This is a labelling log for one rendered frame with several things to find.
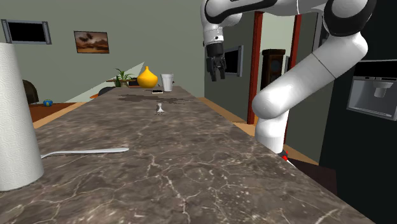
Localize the wooden side table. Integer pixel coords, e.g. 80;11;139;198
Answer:
106;77;143;88

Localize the grey framed dark window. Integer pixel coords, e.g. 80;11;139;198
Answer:
1;19;53;45

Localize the grey framed wall television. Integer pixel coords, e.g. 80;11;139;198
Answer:
223;45;244;78

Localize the grey built-in coffee machine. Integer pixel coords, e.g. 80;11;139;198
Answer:
345;59;397;122

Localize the dark wooden grandfather clock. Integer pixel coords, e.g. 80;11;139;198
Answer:
260;48;286;92

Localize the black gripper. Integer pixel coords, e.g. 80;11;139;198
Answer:
205;42;228;82

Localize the silver spoon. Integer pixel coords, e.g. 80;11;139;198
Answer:
40;147;130;160

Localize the dark brown armchair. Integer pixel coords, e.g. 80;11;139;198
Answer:
22;79;40;105

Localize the brown framed wall picture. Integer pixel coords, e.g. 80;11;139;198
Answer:
73;31;110;55

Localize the white paper towel roll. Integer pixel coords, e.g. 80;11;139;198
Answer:
0;42;45;192

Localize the red door frame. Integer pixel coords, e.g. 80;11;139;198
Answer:
246;10;303;145

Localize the white cup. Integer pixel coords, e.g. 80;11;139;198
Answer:
160;73;174;92

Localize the green potted plant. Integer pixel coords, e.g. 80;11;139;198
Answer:
115;67;135;88

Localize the yellow round vase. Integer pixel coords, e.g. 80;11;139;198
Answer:
136;66;158;90

